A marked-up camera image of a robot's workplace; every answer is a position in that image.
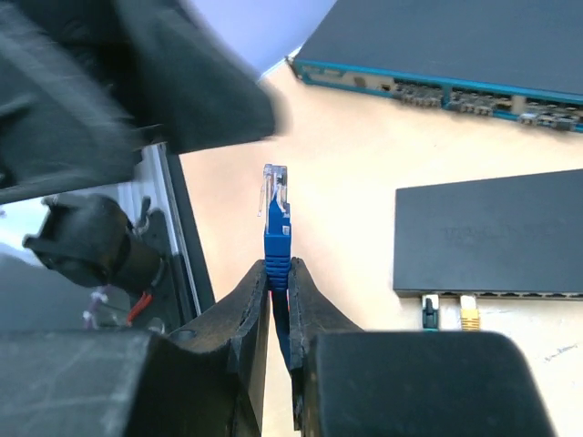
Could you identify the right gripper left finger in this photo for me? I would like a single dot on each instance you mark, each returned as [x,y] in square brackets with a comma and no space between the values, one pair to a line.
[85,85]

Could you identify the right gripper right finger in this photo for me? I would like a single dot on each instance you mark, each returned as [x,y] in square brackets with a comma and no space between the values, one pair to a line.
[244,359]

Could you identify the small black network switch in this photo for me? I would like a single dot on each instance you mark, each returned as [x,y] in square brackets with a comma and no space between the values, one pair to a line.
[518,237]

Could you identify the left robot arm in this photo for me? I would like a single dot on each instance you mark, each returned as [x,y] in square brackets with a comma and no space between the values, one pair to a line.
[91,241]

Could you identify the large dark network switch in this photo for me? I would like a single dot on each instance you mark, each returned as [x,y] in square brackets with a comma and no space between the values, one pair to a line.
[516,60]

